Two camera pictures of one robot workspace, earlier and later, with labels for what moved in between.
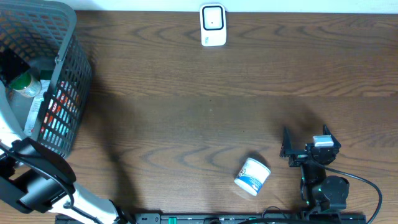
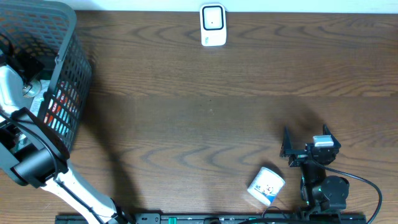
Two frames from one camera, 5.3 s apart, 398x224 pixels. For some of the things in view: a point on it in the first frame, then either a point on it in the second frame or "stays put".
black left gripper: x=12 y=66 -> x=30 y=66
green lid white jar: x=28 y=84 stays put
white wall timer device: x=212 y=25 stays put
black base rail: x=267 y=218 stays put
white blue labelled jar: x=252 y=177 -> x=266 y=185
